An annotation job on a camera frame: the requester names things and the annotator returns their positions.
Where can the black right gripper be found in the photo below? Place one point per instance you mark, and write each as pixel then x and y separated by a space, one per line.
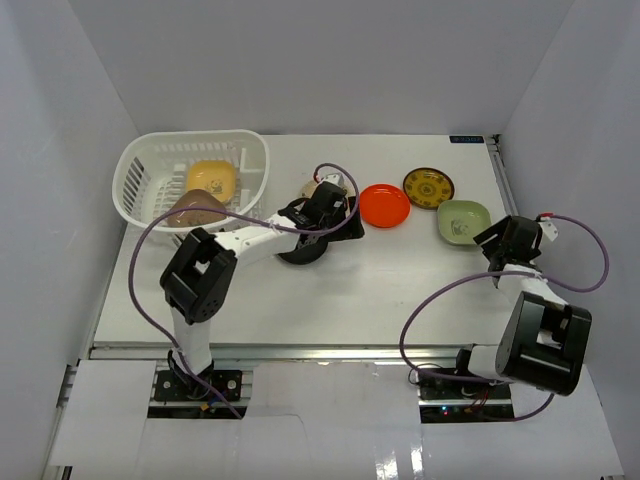
pixel 499 230

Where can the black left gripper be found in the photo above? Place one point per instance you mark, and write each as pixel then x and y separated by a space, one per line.
pixel 347 226

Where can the orange round plate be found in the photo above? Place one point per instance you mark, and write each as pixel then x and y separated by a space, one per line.
pixel 384 206

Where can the green square panda dish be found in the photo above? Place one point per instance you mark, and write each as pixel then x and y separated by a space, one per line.
pixel 459 221

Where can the black round plate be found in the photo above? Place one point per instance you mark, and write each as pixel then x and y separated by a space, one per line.
pixel 306 254

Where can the yellow patterned round plate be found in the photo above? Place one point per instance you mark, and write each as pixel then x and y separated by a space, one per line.
pixel 427 188

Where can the yellow square panda dish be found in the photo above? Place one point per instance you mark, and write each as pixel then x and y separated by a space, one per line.
pixel 216 177

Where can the pink square panda dish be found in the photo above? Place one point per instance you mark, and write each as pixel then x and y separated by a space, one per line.
pixel 196 208

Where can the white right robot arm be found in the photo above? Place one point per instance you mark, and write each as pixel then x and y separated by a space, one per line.
pixel 545 339

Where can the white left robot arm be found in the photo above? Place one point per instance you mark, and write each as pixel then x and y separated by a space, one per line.
pixel 199 275

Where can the cream floral round plate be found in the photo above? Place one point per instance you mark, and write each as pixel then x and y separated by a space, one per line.
pixel 308 189

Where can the blue table label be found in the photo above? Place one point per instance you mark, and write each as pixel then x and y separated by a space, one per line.
pixel 466 139

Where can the white plastic dish basket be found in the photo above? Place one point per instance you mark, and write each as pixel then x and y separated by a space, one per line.
pixel 152 172

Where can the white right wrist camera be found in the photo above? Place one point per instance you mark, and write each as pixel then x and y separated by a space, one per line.
pixel 549 231

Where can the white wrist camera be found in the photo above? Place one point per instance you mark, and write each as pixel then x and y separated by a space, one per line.
pixel 336 179
pixel 549 231

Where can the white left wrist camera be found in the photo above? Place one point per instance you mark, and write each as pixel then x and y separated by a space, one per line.
pixel 336 179

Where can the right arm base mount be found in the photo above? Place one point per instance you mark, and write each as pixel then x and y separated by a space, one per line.
pixel 443 401

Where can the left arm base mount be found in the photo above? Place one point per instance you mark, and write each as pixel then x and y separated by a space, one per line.
pixel 171 398

